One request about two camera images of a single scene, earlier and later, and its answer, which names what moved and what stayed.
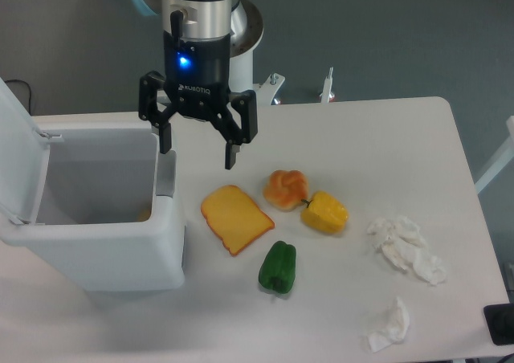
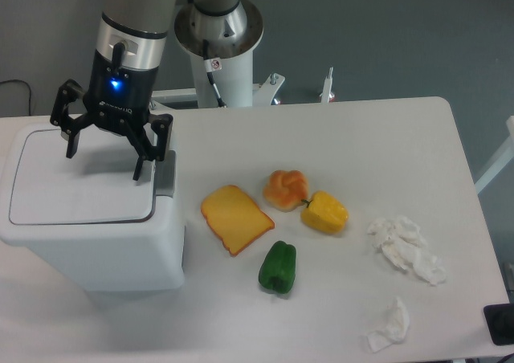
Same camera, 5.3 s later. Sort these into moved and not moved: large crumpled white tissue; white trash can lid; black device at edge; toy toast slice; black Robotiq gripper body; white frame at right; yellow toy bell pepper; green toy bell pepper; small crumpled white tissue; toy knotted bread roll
Moved: black Robotiq gripper body; white trash can lid
Not moved: toy knotted bread roll; yellow toy bell pepper; green toy bell pepper; white frame at right; toy toast slice; large crumpled white tissue; small crumpled white tissue; black device at edge
